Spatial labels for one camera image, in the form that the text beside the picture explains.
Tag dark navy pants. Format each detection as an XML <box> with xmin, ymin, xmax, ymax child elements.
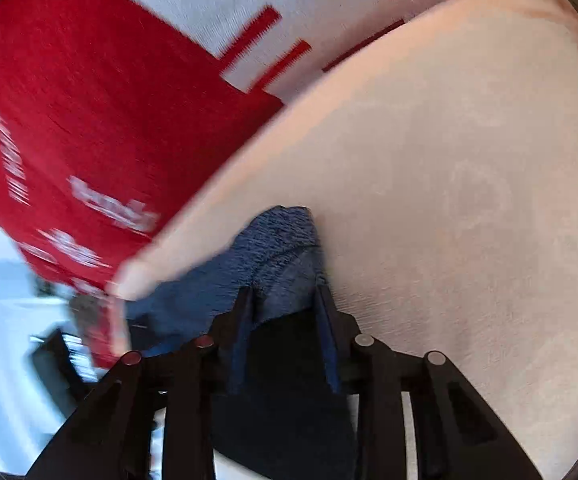
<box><xmin>126</xmin><ymin>206</ymin><xmax>355</xmax><ymax>479</ymax></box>

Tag red blanket with white characters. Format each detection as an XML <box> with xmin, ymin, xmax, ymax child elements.
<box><xmin>0</xmin><ymin>0</ymin><xmax>520</xmax><ymax>369</ymax></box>

